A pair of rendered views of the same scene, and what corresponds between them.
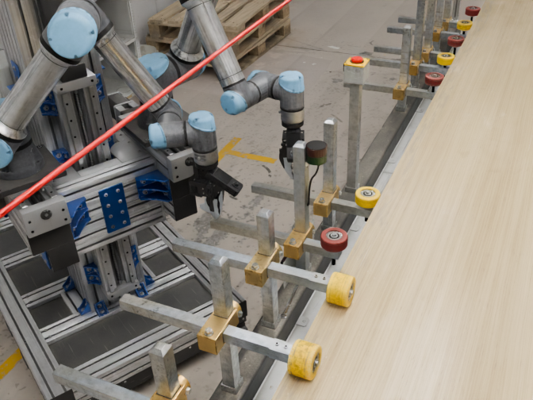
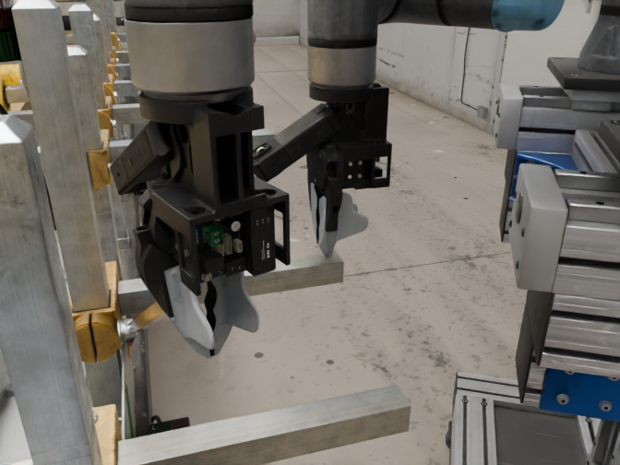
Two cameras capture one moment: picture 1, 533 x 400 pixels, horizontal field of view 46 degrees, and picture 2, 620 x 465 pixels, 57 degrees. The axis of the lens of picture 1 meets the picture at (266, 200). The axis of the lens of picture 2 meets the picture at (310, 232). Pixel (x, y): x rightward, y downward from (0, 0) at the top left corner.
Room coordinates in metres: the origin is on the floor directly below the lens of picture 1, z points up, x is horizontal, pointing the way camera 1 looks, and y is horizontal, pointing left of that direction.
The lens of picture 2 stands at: (2.09, -0.29, 1.20)
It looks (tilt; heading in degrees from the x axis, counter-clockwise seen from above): 25 degrees down; 137
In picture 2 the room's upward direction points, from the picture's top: straight up
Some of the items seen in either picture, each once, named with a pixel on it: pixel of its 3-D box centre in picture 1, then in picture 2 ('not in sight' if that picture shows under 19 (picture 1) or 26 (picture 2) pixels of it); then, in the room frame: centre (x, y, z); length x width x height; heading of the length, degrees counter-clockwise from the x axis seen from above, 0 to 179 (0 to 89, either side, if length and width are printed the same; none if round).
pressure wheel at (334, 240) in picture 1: (334, 249); not in sight; (1.46, -0.19, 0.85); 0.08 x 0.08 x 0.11
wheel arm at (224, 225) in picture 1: (274, 237); (167, 292); (1.55, -0.02, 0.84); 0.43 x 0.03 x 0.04; 64
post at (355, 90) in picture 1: (354, 137); not in sight; (2.01, -0.33, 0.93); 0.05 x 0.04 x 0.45; 154
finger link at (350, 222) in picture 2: (212, 202); (344, 225); (1.66, 0.17, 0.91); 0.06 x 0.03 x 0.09; 64
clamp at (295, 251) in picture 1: (300, 239); (93, 309); (1.52, -0.10, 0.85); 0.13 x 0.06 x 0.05; 154
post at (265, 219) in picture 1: (268, 280); (101, 218); (1.32, 0.01, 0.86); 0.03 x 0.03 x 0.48; 64
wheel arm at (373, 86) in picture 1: (389, 89); not in sight; (2.65, -0.59, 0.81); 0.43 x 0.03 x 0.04; 64
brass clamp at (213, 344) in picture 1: (220, 325); (98, 117); (1.08, 0.13, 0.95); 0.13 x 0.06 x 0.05; 154
